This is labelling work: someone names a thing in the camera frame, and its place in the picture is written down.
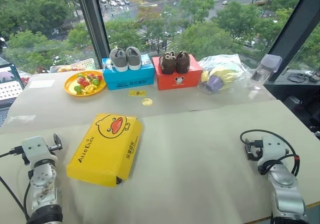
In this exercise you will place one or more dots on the white paper sheet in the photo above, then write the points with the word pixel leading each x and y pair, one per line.
pixel 41 83

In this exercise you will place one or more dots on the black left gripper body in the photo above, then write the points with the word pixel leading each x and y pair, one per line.
pixel 51 151

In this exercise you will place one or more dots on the laptop computer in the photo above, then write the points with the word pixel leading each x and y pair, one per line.
pixel 10 84

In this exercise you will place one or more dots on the yellow purple plush toy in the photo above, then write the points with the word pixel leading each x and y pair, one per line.
pixel 222 78

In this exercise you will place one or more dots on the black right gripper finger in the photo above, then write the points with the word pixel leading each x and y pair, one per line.
pixel 252 143
pixel 252 156

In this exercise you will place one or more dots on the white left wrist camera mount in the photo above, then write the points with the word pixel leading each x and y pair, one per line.
pixel 35 146

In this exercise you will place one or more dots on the clear bottle with purple cap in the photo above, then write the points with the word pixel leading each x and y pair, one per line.
pixel 265 69

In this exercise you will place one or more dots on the blue shoe box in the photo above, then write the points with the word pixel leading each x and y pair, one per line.
pixel 130 78

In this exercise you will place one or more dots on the yellow round plate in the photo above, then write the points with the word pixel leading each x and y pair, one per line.
pixel 71 84

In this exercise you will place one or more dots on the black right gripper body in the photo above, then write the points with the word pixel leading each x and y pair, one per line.
pixel 258 151

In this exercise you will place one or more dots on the clear plastic bag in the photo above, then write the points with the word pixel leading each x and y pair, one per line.
pixel 225 62

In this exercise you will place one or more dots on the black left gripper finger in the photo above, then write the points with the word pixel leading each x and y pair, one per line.
pixel 57 139
pixel 56 148

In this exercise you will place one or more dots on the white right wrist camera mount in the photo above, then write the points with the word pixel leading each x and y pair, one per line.
pixel 273 146

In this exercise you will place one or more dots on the brown child shoe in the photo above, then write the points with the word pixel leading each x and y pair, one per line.
pixel 167 63
pixel 183 62

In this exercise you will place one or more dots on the red shoe box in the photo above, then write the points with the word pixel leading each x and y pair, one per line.
pixel 180 80

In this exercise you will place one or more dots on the yellow duck shoe box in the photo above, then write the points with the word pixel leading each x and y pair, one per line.
pixel 107 149

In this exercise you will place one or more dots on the yellow round token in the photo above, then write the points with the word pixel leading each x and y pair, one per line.
pixel 147 102

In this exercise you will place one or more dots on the dark window pillar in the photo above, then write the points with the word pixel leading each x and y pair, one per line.
pixel 92 22
pixel 295 22

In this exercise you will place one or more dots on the green yellow toy fruit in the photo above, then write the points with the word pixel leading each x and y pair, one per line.
pixel 95 81

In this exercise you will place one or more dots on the grey child shoe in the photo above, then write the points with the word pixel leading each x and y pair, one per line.
pixel 118 59
pixel 133 58

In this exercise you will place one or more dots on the black side desk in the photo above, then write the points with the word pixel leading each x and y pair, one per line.
pixel 287 89

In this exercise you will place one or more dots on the red green toy fruit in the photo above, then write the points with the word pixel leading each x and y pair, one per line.
pixel 80 78

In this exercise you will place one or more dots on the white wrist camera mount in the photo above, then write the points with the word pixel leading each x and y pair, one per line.
pixel 35 146
pixel 273 146

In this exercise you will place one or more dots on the yellow duck sticker card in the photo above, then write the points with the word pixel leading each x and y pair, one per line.
pixel 137 93

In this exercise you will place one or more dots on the white plastic basket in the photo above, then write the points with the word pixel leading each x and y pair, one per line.
pixel 80 65

